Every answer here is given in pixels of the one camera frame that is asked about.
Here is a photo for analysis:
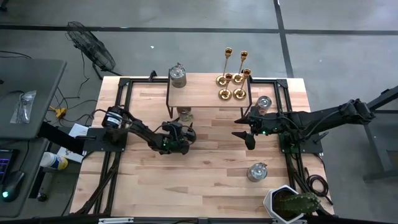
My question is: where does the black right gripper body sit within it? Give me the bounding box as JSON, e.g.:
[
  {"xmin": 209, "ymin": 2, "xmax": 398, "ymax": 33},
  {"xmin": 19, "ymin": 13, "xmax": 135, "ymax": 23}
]
[{"xmin": 248, "ymin": 107, "xmax": 292, "ymax": 138}]

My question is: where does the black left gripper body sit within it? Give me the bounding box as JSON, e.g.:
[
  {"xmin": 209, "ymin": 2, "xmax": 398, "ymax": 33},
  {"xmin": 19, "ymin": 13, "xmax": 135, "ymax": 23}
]
[{"xmin": 160, "ymin": 121, "xmax": 197, "ymax": 156}]

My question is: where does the silver lidded candle jar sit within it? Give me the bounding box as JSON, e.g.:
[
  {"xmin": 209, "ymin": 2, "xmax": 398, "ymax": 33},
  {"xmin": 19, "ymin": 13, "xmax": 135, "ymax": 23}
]
[
  {"xmin": 176, "ymin": 106, "xmax": 194, "ymax": 123},
  {"xmin": 246, "ymin": 162, "xmax": 269, "ymax": 183},
  {"xmin": 169, "ymin": 63, "xmax": 188, "ymax": 89}
]

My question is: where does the shortest brass candlestick holder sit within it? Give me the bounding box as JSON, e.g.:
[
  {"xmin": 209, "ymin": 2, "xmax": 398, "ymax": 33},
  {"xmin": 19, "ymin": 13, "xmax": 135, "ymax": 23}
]
[{"xmin": 218, "ymin": 73, "xmax": 234, "ymax": 101}]

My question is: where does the tallest brass candlestick holder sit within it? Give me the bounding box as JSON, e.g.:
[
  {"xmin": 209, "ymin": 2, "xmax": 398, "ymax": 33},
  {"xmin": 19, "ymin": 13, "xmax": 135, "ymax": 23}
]
[{"xmin": 216, "ymin": 47, "xmax": 233, "ymax": 87}]

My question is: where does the candle jar with heart label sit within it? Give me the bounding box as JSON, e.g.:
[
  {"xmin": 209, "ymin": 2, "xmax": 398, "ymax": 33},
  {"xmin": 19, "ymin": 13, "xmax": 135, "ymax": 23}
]
[{"xmin": 255, "ymin": 95, "xmax": 273, "ymax": 116}]

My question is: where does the wooden shelf with black legs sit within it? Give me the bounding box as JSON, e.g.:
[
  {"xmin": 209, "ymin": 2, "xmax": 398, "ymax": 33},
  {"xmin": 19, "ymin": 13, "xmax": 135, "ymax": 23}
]
[{"xmin": 165, "ymin": 68, "xmax": 253, "ymax": 119}]

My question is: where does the white plant pot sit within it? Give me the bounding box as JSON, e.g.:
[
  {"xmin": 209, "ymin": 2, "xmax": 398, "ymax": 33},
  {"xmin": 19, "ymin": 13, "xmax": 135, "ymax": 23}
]
[{"xmin": 262, "ymin": 184, "xmax": 307, "ymax": 223}]

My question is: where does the green cactus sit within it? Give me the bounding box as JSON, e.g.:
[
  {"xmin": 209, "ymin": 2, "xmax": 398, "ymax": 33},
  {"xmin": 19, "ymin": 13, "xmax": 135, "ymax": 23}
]
[{"xmin": 275, "ymin": 192, "xmax": 321, "ymax": 218}]

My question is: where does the white paper sheet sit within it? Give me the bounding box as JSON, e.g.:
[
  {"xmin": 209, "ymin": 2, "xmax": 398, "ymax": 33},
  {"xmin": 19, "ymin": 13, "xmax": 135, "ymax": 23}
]
[
  {"xmin": 57, "ymin": 145, "xmax": 84, "ymax": 164},
  {"xmin": 67, "ymin": 123, "xmax": 90, "ymax": 138}
]

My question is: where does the silver aluminium extrusion bar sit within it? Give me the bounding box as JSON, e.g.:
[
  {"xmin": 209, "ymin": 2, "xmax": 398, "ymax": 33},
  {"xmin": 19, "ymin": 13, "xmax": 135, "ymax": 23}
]
[{"xmin": 98, "ymin": 217, "xmax": 135, "ymax": 224}]

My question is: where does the black floor fan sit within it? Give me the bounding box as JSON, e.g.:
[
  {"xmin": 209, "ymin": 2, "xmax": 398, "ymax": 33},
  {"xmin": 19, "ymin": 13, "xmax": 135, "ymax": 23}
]
[{"xmin": 65, "ymin": 21, "xmax": 123, "ymax": 80}]

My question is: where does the yellow power splitter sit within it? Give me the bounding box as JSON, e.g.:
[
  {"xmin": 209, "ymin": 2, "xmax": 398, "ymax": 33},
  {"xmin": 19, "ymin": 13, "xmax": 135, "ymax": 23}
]
[{"xmin": 49, "ymin": 105, "xmax": 68, "ymax": 119}]

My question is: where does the white wipes canister yellow lid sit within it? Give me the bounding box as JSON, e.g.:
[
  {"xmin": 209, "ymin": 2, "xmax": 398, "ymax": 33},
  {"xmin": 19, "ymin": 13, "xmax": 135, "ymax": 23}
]
[{"xmin": 39, "ymin": 151, "xmax": 69, "ymax": 171}]

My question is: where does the grey desk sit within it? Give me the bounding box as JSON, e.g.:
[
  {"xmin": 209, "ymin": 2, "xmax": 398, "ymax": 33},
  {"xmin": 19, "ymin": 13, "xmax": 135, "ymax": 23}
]
[
  {"xmin": 0, "ymin": 138, "xmax": 50, "ymax": 218},
  {"xmin": 0, "ymin": 57, "xmax": 68, "ymax": 140}
]

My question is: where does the clear plastic bag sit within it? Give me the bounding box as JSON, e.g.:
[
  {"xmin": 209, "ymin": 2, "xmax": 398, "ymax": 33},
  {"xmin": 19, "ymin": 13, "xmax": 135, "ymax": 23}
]
[{"xmin": 9, "ymin": 90, "xmax": 37, "ymax": 124}]

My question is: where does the black computer mouse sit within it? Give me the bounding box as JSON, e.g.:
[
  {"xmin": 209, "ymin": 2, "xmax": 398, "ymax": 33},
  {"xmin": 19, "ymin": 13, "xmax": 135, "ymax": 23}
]
[{"xmin": 1, "ymin": 170, "xmax": 25, "ymax": 203}]

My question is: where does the backlit computer keyboard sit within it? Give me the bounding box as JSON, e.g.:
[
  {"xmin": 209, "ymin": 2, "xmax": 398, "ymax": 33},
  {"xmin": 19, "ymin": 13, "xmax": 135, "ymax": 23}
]
[{"xmin": 0, "ymin": 149, "xmax": 14, "ymax": 185}]

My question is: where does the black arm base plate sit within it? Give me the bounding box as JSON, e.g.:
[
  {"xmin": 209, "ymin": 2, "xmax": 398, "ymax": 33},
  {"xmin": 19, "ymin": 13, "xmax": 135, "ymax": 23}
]
[
  {"xmin": 83, "ymin": 127, "xmax": 127, "ymax": 153},
  {"xmin": 278, "ymin": 130, "xmax": 324, "ymax": 154}
]

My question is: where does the coiled black cable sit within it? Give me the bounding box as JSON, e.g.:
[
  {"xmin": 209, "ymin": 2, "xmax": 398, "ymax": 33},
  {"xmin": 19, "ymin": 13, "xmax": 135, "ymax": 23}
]
[{"xmin": 305, "ymin": 167, "xmax": 334, "ymax": 206}]

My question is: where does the black stand frame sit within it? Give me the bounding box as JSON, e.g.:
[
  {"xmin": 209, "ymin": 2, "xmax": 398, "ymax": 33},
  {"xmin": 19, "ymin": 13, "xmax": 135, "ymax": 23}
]
[{"xmin": 362, "ymin": 86, "xmax": 398, "ymax": 183}]

